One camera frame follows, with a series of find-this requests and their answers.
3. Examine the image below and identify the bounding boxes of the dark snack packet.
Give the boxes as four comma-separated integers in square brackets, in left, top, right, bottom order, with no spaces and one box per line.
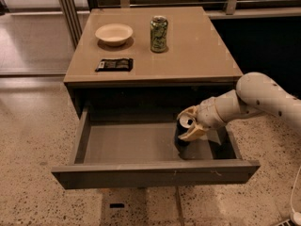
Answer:
[95,58,134,72]

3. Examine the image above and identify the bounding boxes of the white cable on floor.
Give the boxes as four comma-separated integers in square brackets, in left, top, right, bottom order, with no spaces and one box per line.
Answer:
[289,165,301,226]

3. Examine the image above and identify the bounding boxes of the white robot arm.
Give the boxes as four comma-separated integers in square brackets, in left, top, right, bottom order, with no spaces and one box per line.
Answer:
[176,73,301,144]

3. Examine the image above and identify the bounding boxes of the grey cabinet with tan top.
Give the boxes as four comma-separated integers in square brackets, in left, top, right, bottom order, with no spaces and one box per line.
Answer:
[64,7,243,113]

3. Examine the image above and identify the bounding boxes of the white bowl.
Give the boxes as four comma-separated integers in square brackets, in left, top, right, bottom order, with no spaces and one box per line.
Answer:
[95,24,133,47]

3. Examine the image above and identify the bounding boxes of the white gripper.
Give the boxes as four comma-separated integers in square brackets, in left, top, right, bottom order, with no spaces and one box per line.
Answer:
[177,97,226,142]

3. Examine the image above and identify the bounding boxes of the green soda can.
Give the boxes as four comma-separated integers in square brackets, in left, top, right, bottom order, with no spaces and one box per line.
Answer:
[150,15,168,53]

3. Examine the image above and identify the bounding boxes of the open grey top drawer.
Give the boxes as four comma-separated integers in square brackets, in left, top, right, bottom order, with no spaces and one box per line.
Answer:
[52,106,260,189]

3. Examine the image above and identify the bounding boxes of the blue pepsi can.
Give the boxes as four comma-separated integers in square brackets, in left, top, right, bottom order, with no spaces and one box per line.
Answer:
[174,115,194,153]

